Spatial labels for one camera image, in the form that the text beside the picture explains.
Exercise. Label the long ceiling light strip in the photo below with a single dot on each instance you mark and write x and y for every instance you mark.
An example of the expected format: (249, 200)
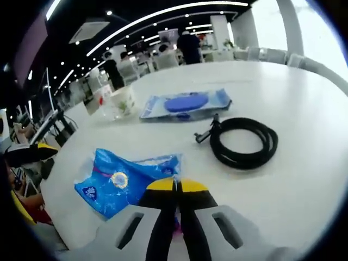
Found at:
(163, 13)

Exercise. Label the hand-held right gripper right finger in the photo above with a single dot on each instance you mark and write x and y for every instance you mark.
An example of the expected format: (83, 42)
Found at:
(195, 217)

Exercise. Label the white mesh chair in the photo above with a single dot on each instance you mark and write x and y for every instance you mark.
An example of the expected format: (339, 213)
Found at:
(166, 61)
(129, 72)
(255, 53)

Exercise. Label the wet wipes pack blue lid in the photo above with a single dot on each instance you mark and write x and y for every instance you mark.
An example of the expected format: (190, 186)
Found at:
(185, 104)

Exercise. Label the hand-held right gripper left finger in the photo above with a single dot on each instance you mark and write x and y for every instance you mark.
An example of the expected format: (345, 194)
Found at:
(163, 217)

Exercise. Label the blue tissue pack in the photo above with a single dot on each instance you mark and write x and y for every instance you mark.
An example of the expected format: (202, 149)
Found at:
(108, 187)

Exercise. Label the purple wall screen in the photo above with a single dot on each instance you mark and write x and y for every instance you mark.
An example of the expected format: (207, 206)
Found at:
(32, 49)

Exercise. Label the white paper cup green print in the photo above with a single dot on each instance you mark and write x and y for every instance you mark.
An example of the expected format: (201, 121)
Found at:
(123, 102)

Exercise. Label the ceiling air conditioner vent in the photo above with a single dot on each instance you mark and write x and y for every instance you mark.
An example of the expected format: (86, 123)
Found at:
(89, 30)

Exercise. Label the potted green plant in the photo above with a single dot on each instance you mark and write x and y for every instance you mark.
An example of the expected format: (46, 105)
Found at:
(228, 43)

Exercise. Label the clear plastic water bottle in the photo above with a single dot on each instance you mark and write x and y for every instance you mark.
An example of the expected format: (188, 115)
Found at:
(102, 102)

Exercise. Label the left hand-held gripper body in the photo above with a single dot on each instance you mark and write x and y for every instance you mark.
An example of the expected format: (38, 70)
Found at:
(3, 136)

